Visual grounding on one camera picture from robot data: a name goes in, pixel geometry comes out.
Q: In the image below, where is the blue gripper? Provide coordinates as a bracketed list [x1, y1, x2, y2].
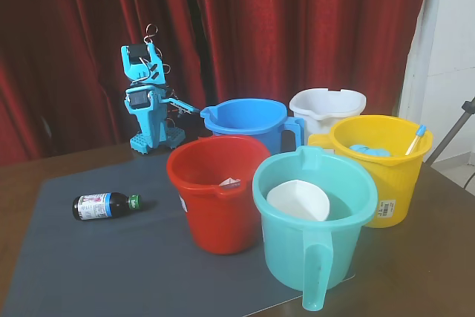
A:
[124, 85, 204, 117]

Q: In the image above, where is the dark labelled medicine bottle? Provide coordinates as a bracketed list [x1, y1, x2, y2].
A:
[72, 192, 143, 221]

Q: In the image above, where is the white crumpled paper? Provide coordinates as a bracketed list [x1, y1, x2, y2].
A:
[219, 174, 241, 189]

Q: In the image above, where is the red plastic bucket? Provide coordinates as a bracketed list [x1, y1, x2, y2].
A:
[166, 134, 274, 255]

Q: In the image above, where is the red curtain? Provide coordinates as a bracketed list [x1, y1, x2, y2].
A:
[0, 0, 433, 168]

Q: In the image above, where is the white plastic bucket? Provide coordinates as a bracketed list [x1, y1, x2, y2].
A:
[289, 88, 367, 136]

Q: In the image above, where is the white paper bowl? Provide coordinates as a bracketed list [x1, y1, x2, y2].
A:
[266, 179, 331, 223]

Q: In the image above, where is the grey table mat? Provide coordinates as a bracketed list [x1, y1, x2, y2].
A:
[0, 151, 359, 317]

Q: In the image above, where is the teal plastic jug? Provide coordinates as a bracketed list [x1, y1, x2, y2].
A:
[252, 145, 379, 312]

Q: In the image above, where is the blue glove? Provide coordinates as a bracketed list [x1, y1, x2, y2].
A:
[348, 143, 393, 158]

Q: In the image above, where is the yellow plastic bucket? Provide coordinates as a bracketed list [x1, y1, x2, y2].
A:
[307, 114, 434, 229]

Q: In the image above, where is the grey tripod leg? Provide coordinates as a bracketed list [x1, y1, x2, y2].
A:
[425, 97, 475, 165]

